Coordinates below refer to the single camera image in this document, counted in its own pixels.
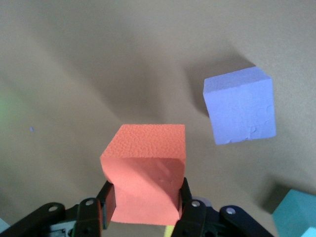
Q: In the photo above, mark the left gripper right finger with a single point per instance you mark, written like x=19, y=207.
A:
x=187, y=209

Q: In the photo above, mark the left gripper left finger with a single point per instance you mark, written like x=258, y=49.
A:
x=106, y=205

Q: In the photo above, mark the orange foam cube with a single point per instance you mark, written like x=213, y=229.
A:
x=145, y=153

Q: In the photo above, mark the teal foam cube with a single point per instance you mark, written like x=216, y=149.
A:
x=293, y=212

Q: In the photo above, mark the purple foam cube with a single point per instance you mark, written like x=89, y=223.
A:
x=239, y=108

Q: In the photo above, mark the brown table mat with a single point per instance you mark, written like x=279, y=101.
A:
x=74, y=74

